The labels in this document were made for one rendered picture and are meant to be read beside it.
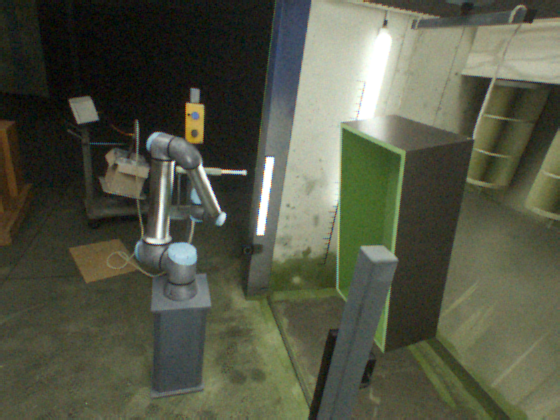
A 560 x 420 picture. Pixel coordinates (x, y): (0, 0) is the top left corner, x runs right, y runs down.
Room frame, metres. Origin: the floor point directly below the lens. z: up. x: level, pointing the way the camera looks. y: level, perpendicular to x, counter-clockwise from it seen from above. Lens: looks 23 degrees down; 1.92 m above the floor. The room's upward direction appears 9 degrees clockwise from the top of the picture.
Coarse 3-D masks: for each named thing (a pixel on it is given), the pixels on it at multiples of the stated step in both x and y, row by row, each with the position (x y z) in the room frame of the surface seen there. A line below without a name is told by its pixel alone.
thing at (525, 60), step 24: (528, 24) 2.56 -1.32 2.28; (552, 24) 2.42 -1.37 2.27; (480, 48) 2.85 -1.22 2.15; (504, 48) 2.66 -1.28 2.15; (528, 48) 2.50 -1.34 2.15; (552, 48) 2.36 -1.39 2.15; (480, 72) 2.76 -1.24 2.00; (504, 72) 2.59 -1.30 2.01; (528, 72) 2.44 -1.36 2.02; (552, 72) 2.30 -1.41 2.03
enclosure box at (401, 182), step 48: (384, 144) 1.64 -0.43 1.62; (432, 144) 1.57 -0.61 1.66; (384, 192) 2.21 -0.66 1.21; (432, 192) 1.58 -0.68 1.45; (384, 240) 2.23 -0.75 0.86; (432, 240) 1.61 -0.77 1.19; (336, 288) 2.15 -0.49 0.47; (432, 288) 1.66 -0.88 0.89; (384, 336) 1.59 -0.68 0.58; (432, 336) 1.71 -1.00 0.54
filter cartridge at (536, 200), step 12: (552, 144) 2.22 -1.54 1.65; (552, 156) 2.16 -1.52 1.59; (552, 168) 2.13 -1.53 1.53; (540, 180) 2.17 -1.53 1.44; (552, 180) 2.10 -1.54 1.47; (540, 192) 2.14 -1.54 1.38; (552, 192) 2.08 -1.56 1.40; (528, 204) 2.18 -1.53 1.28; (540, 204) 2.11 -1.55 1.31; (552, 204) 2.07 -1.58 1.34; (552, 216) 2.04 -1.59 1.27
